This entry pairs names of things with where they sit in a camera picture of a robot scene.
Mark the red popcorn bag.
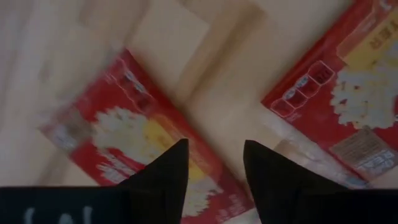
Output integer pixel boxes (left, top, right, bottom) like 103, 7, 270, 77
261, 0, 398, 190
39, 48, 256, 224

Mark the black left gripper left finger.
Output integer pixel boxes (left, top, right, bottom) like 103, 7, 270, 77
0, 138, 190, 224

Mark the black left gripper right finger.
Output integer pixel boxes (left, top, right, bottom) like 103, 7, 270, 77
243, 139, 398, 224

